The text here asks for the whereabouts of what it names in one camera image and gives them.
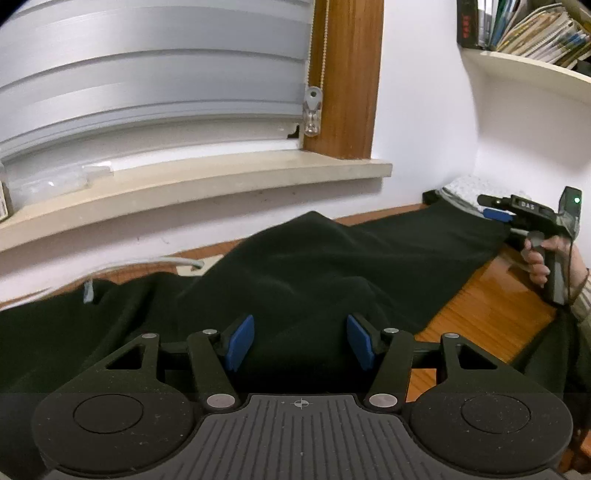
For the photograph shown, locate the black fleece garment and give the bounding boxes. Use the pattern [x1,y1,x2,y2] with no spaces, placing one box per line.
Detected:
[0,198,591,476]

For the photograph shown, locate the person's right hand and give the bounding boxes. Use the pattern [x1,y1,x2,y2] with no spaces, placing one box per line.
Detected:
[521,236,589,302]

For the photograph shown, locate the white patterned folded cloth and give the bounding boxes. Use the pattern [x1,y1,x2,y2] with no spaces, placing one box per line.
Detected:
[437,175,530,217]

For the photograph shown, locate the person's right sleeve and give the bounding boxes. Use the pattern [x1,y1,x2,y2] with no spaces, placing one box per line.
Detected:
[571,275,591,336]

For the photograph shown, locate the beige stone window sill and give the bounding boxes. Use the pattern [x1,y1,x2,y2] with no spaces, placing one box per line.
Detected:
[1,150,393,251]

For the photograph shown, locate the row of books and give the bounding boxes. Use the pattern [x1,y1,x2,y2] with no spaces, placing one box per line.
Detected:
[457,0,590,76]

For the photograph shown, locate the clear plastic bag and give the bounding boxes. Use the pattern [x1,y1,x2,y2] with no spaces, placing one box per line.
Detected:
[8,165,113,211]

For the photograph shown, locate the grey roller window shutter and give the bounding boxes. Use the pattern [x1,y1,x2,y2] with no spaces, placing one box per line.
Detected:
[1,1,312,160]

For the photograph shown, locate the white wall shelf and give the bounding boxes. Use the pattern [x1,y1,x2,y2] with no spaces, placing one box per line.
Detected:
[463,49,590,103]

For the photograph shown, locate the clear blind cord weight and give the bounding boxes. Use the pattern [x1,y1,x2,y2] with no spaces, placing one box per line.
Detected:
[303,86,324,137]

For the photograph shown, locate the brown wooden window frame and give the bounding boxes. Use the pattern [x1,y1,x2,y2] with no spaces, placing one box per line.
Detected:
[303,0,384,160]

